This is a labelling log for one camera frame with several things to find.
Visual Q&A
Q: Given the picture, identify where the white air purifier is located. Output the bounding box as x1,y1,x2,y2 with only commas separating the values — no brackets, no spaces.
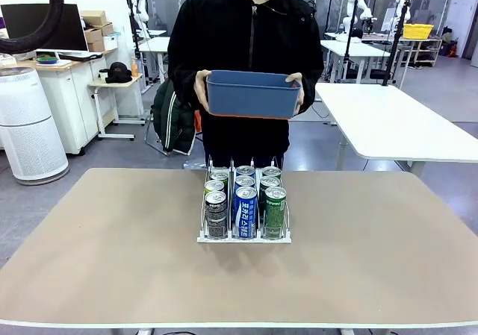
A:
0,66,71,186

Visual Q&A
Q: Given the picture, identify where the blue bin with orange trim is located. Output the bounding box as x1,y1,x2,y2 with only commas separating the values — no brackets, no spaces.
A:
205,69,303,120

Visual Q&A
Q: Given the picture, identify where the small rolling side table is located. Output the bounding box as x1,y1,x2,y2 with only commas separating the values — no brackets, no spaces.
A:
87,74,145,141

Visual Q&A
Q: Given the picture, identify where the white cabinet desk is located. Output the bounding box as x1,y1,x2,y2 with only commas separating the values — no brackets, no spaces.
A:
14,49,113,156

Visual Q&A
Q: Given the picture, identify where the black computer monitor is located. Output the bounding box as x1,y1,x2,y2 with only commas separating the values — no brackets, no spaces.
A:
1,3,90,52

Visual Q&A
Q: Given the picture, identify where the person's left hand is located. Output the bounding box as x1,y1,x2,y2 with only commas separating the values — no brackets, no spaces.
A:
285,72,307,118

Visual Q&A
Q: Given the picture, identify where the black keyboard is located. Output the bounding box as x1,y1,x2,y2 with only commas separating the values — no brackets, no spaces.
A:
59,51,104,61

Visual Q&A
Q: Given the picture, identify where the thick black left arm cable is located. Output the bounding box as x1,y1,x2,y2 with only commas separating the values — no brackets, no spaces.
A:
0,0,64,54

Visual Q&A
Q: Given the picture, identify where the person's right forearm black sleeve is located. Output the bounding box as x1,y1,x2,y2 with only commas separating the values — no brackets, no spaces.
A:
167,64,210,108

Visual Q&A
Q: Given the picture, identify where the white clear can dispenser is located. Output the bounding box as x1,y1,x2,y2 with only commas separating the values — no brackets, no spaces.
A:
196,154,293,245

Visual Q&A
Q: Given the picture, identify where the person's left forearm black sleeve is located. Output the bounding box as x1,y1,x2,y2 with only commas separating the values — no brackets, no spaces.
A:
300,72,325,116

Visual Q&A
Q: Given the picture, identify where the person in black jacket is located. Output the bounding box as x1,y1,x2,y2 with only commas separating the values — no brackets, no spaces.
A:
167,0,325,168

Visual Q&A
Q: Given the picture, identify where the person's right hand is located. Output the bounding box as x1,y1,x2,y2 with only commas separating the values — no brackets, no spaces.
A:
193,69,214,112

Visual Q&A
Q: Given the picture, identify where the black cap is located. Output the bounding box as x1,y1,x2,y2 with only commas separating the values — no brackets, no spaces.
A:
99,61,134,84

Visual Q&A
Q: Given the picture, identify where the large white table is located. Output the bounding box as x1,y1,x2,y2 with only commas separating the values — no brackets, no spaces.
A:
315,83,478,179

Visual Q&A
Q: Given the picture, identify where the dark green padded jacket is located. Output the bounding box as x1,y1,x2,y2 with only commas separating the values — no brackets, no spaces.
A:
152,79,205,157

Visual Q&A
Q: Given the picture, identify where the white background table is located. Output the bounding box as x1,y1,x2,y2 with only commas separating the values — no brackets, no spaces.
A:
320,39,391,86

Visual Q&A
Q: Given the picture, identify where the yellow plastic crate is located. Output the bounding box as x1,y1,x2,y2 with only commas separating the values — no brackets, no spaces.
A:
403,23,435,40

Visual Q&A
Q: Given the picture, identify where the wooden shelf rack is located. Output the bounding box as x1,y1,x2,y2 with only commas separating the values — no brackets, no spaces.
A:
397,37,444,68

